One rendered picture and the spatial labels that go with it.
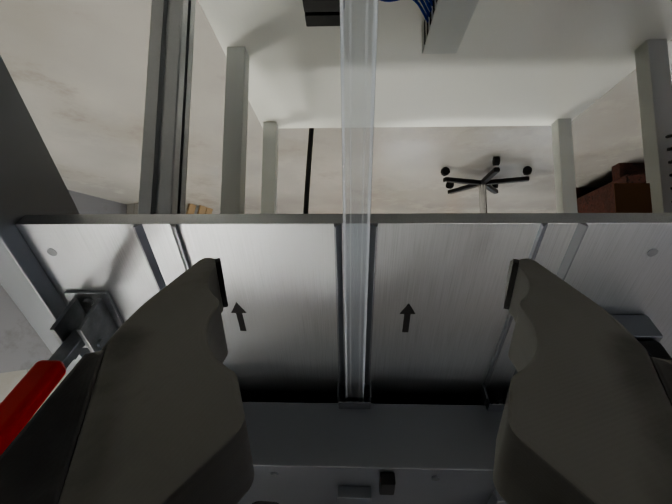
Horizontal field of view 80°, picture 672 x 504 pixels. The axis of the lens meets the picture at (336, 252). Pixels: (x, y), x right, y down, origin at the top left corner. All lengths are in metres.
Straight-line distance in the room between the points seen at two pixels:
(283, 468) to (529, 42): 0.68
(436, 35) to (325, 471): 0.53
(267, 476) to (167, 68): 0.46
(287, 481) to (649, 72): 0.75
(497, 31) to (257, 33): 0.36
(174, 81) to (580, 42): 0.60
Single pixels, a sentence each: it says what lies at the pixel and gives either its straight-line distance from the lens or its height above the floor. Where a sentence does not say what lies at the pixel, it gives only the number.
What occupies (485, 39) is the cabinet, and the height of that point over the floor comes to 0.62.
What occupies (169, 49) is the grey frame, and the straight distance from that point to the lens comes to 0.59.
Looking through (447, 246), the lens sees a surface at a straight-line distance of 0.23.
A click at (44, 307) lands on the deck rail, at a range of 0.31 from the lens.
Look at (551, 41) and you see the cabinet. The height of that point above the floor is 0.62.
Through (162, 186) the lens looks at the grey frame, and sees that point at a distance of 0.52.
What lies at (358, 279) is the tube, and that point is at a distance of 0.23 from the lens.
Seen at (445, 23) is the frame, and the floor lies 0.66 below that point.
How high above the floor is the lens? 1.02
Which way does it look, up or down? 7 degrees down
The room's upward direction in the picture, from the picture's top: 180 degrees counter-clockwise
